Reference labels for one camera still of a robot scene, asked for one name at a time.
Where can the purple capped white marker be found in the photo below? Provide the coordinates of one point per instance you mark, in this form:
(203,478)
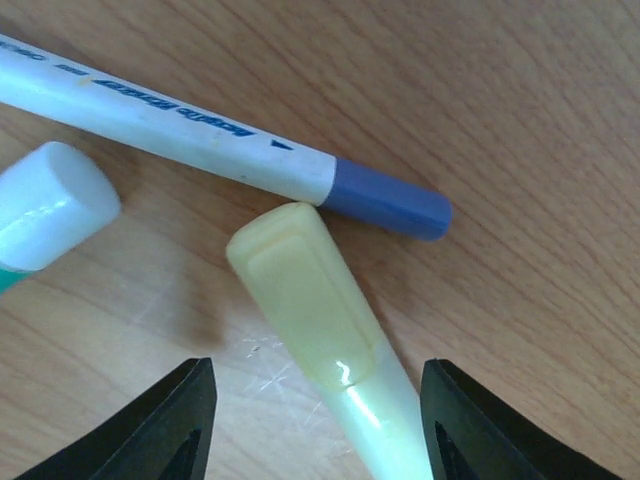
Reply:
(65,91)

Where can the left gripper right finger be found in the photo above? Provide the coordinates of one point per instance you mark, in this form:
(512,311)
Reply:
(471,433)

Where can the yellow highlighter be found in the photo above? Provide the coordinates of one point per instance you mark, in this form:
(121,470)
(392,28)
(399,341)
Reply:
(293,269)

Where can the green white glue stick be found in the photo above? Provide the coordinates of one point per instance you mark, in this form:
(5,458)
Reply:
(52,200)

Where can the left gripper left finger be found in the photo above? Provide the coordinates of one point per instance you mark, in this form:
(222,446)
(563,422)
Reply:
(165,433)

